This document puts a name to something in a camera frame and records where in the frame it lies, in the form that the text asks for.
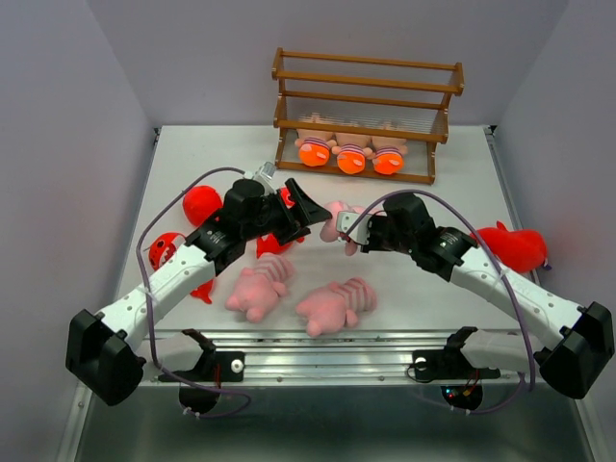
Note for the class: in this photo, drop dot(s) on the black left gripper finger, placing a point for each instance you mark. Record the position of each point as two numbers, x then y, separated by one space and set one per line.
289 232
305 210

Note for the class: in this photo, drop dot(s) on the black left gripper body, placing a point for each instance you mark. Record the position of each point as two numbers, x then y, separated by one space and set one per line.
275 218

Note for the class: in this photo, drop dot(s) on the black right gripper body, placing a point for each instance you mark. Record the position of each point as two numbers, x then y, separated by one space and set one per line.
382 238

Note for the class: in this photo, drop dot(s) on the pink pig plush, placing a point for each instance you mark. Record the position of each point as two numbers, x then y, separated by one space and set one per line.
329 309
258 289
330 233

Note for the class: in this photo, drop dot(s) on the boy doll black hair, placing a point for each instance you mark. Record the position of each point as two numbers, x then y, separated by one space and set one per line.
314 146

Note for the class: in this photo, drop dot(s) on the boy doll face up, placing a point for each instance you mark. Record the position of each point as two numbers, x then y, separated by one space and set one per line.
352 150

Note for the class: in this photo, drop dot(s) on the boy doll from corner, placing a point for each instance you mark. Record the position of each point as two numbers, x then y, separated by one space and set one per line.
388 154

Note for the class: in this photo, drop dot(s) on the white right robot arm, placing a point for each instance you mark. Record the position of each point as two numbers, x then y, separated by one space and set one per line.
563 342

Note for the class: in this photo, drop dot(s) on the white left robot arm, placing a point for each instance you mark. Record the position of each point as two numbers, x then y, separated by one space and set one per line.
102 347

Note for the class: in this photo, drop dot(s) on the wooden three-tier shelf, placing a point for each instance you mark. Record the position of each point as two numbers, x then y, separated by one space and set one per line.
376 97

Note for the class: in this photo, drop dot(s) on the red shark plush centre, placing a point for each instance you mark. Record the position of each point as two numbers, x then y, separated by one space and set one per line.
270 244

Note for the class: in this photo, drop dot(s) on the red shark plush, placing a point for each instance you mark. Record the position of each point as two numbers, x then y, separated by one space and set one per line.
199 203
270 244
522 250
163 249

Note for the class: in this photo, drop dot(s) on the red shark plush upper left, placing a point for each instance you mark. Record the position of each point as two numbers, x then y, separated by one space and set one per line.
199 203

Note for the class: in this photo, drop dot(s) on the red shark plush lower left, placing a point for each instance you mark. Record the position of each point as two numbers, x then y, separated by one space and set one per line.
163 249

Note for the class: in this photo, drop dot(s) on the red shark plush right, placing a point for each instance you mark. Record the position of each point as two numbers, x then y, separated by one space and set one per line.
522 250

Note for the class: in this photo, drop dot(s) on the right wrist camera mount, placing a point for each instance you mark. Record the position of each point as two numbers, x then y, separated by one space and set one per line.
354 227

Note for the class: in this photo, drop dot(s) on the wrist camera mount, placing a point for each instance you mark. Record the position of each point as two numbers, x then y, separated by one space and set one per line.
354 227
263 175

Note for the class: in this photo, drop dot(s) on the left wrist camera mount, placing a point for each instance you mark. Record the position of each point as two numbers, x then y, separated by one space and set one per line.
263 175

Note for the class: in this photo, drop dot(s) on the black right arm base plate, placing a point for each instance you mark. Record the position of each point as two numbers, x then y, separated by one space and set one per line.
443 364

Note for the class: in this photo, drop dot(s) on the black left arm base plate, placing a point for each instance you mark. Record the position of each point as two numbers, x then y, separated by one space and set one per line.
218 366

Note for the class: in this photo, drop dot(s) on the aluminium rail frame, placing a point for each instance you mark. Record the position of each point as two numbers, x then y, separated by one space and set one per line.
342 398

